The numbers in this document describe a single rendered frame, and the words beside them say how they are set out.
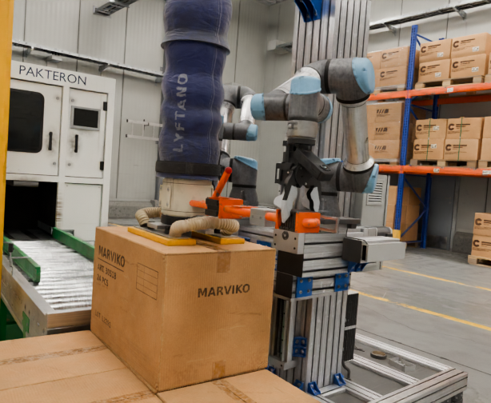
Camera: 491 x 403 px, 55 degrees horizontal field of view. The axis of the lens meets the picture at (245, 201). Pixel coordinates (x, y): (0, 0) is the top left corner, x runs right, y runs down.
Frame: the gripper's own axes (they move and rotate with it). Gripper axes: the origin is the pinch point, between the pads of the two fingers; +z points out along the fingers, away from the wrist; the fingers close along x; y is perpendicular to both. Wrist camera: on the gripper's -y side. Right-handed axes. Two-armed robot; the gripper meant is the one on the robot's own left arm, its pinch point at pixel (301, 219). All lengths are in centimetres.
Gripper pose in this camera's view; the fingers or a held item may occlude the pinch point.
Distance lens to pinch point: 119.6
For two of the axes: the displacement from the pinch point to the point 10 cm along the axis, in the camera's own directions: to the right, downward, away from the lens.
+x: -8.2, -0.3, -5.7
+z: -0.7, 10.0, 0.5
